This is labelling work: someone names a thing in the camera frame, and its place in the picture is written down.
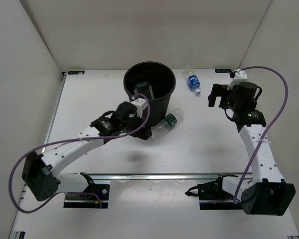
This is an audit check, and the black table label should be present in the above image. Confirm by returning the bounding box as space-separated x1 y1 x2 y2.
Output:
215 69 232 73
67 71 85 75

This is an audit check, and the yellow label clear bottle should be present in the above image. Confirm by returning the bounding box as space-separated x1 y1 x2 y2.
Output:
134 81 154 100

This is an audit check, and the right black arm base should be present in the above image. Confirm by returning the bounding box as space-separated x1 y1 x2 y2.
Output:
185 174 243 211

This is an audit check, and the black ribbed plastic bin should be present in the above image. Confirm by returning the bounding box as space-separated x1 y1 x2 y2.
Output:
123 61 176 126

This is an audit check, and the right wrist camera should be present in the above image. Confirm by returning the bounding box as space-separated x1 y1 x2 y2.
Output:
227 69 248 90

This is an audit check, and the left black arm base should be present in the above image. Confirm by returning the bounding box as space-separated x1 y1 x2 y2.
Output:
63 173 110 209

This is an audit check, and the right black table label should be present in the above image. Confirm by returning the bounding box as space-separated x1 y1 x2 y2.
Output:
215 69 232 73

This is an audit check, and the aluminium rail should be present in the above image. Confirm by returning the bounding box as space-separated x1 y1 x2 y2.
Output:
89 173 241 181

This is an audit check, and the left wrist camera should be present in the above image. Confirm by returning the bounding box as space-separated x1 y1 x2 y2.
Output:
131 94 149 118

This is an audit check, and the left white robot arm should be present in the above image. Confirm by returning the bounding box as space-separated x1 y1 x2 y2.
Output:
22 98 149 202

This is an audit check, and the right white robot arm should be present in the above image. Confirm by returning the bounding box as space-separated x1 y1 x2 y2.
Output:
208 82 296 216

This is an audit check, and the green label clear bottle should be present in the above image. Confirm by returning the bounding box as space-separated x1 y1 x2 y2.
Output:
150 108 184 140

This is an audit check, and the blue label clear bottle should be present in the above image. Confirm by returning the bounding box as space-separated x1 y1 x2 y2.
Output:
182 65 201 96

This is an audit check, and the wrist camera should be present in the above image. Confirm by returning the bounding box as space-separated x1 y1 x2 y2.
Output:
131 94 149 118
227 69 248 90

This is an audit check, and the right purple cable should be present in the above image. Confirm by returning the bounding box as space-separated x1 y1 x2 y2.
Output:
233 65 289 205

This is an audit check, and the left black table label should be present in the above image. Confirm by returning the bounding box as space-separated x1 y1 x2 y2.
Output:
67 71 85 75

